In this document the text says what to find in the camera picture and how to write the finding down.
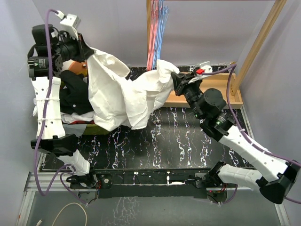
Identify green laundry basket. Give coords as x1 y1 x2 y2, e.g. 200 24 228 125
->
35 113 111 136

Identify black garment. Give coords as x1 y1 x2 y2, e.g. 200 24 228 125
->
59 70 93 115

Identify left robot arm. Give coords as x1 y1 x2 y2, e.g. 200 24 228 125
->
27 24 97 188

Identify aluminium frame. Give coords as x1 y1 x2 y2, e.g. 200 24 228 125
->
17 186 290 226

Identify white cylindrical bin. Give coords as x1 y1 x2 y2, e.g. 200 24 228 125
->
62 60 88 77

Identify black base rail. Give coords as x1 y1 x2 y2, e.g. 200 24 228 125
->
65 168 238 200

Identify white shirt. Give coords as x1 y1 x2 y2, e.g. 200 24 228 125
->
87 48 179 131

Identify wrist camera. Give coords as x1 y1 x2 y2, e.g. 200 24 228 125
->
56 10 81 40
189 61 213 84

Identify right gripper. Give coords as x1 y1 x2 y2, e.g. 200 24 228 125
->
172 72 204 120

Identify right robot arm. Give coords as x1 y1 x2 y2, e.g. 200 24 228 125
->
171 72 301 204

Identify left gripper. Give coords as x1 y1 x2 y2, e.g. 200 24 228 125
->
53 31 94 63

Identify pink hangers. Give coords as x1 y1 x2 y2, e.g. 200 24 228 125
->
146 0 159 71

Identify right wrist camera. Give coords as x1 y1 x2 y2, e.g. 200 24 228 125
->
189 61 213 84

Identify wooden clothes rack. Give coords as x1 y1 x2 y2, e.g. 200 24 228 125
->
144 0 289 110

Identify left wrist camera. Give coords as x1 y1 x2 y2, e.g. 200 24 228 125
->
56 10 81 40

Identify blue hangers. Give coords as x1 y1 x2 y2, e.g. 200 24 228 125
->
152 0 169 69

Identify cream cable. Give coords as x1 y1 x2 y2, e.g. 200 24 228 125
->
36 202 88 226

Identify white clothes in basket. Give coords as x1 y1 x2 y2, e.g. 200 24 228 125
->
32 97 95 124

